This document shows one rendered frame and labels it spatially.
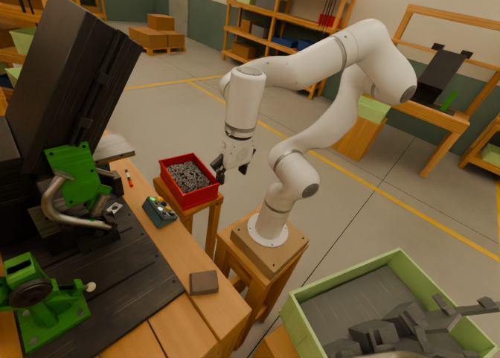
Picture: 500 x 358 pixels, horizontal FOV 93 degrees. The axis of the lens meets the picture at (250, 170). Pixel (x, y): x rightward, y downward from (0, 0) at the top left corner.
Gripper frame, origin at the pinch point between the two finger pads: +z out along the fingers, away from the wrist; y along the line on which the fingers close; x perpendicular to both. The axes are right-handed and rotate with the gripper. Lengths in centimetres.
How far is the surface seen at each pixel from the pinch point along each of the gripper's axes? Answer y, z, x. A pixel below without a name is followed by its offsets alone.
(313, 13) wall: 499, -24, 317
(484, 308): 43, 18, -76
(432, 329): 34, 30, -70
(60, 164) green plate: -37, 8, 39
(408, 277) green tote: 60, 41, -61
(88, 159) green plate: -29.4, 8.6, 38.9
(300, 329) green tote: 3, 40, -41
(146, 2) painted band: 418, 67, 974
